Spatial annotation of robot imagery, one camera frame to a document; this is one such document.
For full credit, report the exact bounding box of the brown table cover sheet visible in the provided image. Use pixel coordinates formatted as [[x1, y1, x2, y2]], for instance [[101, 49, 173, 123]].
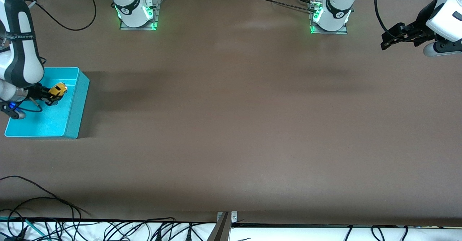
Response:
[[0, 0, 462, 228]]

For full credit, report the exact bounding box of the turquoise plastic bin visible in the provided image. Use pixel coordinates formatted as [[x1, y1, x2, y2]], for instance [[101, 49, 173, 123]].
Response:
[[4, 67, 90, 140]]

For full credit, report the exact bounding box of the long black arc cable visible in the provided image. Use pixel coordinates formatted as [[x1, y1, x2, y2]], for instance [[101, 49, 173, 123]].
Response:
[[0, 175, 92, 217]]

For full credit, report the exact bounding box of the yellow beetle toy car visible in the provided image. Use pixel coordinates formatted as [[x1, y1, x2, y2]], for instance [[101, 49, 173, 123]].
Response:
[[48, 83, 68, 99]]

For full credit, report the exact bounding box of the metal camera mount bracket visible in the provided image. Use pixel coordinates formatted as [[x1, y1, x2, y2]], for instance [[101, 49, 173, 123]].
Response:
[[208, 211, 238, 241]]

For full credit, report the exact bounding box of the teal cable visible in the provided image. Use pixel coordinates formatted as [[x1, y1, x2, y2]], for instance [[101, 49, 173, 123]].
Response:
[[0, 216, 51, 241]]

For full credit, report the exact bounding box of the black right arm loop cable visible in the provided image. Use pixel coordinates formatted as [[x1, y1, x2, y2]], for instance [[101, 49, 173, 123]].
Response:
[[34, 0, 97, 31]]

